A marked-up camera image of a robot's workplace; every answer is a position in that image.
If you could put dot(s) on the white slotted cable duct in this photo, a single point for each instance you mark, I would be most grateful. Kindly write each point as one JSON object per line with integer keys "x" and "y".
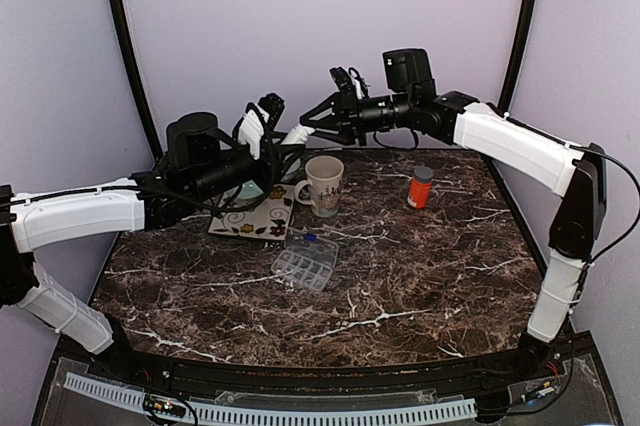
{"x": 166, "y": 409}

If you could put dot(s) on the small white pill bottle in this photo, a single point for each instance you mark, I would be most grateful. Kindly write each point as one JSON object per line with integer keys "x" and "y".
{"x": 298, "y": 135}

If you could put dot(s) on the floral rectangular ceramic plate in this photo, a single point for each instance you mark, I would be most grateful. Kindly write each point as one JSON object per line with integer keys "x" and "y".
{"x": 268, "y": 221}

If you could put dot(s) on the cream ceramic mug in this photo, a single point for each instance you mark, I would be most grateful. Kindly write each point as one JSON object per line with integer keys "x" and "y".
{"x": 321, "y": 188}

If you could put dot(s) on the clear plastic pill organizer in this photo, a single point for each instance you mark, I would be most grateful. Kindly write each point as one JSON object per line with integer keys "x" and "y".
{"x": 307, "y": 260}

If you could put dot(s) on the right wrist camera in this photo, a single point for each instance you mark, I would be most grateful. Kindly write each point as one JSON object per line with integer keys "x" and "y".
{"x": 350, "y": 80}

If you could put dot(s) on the right black frame post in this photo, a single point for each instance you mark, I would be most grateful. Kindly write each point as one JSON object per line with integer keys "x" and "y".
{"x": 517, "y": 53}

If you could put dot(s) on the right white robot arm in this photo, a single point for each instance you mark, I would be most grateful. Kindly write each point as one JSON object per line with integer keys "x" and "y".
{"x": 572, "y": 172}

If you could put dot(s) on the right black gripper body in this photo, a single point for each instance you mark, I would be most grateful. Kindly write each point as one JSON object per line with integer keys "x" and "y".
{"x": 351, "y": 118}

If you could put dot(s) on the black frame post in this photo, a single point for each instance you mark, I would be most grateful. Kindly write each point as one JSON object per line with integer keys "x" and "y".
{"x": 517, "y": 53}
{"x": 128, "y": 55}

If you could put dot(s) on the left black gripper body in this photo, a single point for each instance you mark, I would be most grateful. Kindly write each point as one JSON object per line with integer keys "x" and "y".
{"x": 271, "y": 165}

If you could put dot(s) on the left black frame post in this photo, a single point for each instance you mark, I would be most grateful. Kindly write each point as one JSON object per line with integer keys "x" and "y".
{"x": 128, "y": 55}

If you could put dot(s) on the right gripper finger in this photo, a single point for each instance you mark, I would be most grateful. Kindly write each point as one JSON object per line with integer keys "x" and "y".
{"x": 327, "y": 114}
{"x": 341, "y": 138}

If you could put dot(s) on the light green ceramic bowl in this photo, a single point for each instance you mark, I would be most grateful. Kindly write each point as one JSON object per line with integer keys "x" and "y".
{"x": 243, "y": 195}

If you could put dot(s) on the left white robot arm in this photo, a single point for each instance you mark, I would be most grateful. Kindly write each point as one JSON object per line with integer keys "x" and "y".
{"x": 201, "y": 163}

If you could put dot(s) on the orange pill bottle grey cap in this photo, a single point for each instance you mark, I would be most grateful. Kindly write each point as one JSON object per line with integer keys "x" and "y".
{"x": 420, "y": 187}

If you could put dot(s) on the black front rail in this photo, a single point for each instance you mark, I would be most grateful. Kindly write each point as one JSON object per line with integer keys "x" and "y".
{"x": 484, "y": 374}

